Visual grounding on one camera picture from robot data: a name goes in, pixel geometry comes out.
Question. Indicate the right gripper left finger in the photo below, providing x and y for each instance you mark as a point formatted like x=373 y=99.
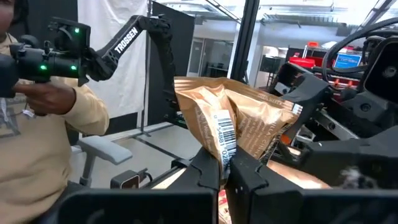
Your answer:
x=205 y=174

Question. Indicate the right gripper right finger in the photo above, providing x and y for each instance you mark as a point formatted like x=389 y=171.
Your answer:
x=245 y=183

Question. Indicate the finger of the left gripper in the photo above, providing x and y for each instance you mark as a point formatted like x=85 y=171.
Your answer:
x=308 y=109
x=357 y=161

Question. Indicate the grey chair armrest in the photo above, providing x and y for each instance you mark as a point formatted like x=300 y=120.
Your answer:
x=105 y=149

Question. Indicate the white curtain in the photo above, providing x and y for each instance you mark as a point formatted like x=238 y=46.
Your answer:
x=130 y=87

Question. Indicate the black partition panel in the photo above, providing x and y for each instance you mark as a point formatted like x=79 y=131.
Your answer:
x=183 y=46

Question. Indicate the person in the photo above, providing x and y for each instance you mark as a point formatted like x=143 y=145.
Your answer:
x=37 y=155

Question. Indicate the person's hand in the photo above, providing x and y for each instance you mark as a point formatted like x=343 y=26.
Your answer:
x=46 y=98

